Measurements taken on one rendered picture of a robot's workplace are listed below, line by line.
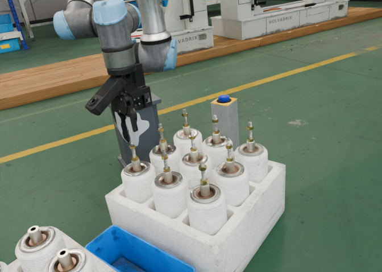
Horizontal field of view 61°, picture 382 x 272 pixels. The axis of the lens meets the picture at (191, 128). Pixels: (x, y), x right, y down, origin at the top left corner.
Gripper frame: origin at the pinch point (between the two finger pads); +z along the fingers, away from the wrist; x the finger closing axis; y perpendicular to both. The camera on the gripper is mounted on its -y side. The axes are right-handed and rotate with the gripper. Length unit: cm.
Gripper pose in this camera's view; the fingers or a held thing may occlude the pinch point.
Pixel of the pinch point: (129, 140)
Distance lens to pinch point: 89.8
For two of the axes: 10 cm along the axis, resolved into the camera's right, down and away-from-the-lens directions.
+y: 7.1, -3.7, 6.0
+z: 1.0, 8.9, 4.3
